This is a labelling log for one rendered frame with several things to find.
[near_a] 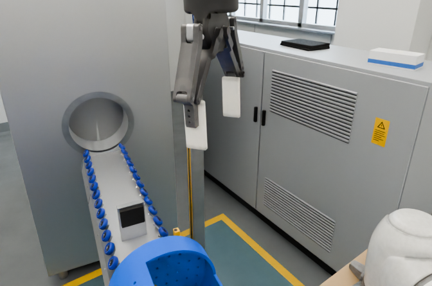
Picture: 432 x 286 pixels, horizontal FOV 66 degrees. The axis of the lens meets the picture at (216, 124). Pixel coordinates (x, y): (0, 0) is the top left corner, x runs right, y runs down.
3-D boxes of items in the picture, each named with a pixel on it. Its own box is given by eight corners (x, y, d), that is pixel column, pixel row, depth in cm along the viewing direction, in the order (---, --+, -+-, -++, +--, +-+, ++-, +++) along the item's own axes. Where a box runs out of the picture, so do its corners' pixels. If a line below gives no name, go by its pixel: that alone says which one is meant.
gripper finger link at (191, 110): (197, 89, 42) (186, 95, 40) (199, 125, 44) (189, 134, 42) (186, 88, 43) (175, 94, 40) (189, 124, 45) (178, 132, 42)
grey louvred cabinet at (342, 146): (228, 154, 393) (230, 28, 337) (413, 273, 230) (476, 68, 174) (188, 167, 364) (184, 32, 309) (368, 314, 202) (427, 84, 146)
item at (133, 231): (145, 230, 135) (142, 198, 129) (148, 236, 131) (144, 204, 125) (120, 238, 131) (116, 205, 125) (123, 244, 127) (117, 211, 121)
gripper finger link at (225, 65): (200, 31, 47) (203, 24, 48) (222, 78, 57) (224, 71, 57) (225, 32, 46) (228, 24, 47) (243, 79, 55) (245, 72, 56)
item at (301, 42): (297, 42, 254) (298, 37, 253) (332, 48, 230) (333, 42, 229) (276, 45, 242) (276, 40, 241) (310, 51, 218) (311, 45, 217)
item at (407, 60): (376, 61, 192) (378, 47, 189) (422, 67, 175) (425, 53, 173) (367, 64, 184) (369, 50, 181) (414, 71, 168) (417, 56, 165)
